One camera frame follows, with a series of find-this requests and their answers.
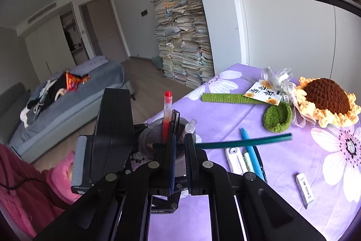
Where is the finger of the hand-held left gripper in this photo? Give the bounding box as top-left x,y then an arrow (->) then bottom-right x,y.
148,186 -> 181,215
131,122 -> 150,134

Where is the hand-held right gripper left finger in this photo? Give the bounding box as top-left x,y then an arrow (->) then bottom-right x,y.
34,134 -> 179,241

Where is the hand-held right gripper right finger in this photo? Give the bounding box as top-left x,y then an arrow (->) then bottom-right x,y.
185,134 -> 325,241

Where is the grey felt pen holder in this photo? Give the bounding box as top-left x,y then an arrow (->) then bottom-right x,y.
138,118 -> 202,199

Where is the red capped pen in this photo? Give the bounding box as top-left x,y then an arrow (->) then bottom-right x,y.
163,91 -> 173,143

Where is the black pen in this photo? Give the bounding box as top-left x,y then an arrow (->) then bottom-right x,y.
171,109 -> 181,135

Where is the pink checked pen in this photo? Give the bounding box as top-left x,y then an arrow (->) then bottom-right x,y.
182,119 -> 198,143

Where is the white correction tape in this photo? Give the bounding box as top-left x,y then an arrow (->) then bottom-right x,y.
225,147 -> 250,175

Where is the dark green pencil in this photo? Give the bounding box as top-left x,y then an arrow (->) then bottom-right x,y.
151,132 -> 293,150

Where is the light green pen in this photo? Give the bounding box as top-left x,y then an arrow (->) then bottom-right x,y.
243,151 -> 256,174

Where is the blue pen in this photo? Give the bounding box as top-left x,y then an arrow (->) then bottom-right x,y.
240,127 -> 266,182

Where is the white eraser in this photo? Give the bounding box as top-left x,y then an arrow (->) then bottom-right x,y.
296,172 -> 314,209

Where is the person's left forearm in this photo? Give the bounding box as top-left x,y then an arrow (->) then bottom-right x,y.
46,151 -> 82,205

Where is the grey bed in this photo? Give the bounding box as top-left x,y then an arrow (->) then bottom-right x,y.
0,56 -> 136,164

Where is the red snack bag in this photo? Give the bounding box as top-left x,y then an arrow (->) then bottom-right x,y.
65,71 -> 91,92

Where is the pile of clothes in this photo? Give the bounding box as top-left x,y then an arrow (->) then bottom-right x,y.
20,79 -> 69,129

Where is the green crochet stem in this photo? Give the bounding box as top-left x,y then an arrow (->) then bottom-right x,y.
201,93 -> 254,104

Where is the stack of magazines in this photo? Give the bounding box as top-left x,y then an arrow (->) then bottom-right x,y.
151,0 -> 215,89

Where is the purple floral tablecloth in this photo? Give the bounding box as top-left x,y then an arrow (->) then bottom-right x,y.
144,63 -> 361,241

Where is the green crochet leaf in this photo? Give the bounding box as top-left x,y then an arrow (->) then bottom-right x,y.
264,102 -> 293,133

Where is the white sunflower gift card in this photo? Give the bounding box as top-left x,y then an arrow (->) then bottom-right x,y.
243,87 -> 282,106

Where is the brown door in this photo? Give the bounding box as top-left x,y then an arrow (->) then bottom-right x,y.
79,0 -> 130,59

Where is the white wardrobe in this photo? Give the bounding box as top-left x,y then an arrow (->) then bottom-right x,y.
17,2 -> 85,80

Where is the person's pink clothing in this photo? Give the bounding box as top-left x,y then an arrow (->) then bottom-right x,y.
0,143 -> 68,241

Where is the white ribbon bow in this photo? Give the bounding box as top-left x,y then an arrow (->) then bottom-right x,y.
264,66 -> 316,127

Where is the air vent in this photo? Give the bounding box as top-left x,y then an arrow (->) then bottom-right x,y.
27,4 -> 58,24

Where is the crochet sunflower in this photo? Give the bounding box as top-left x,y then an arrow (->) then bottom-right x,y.
295,77 -> 361,129

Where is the white bookcase with glass doors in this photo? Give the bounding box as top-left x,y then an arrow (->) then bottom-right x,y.
186,0 -> 361,89

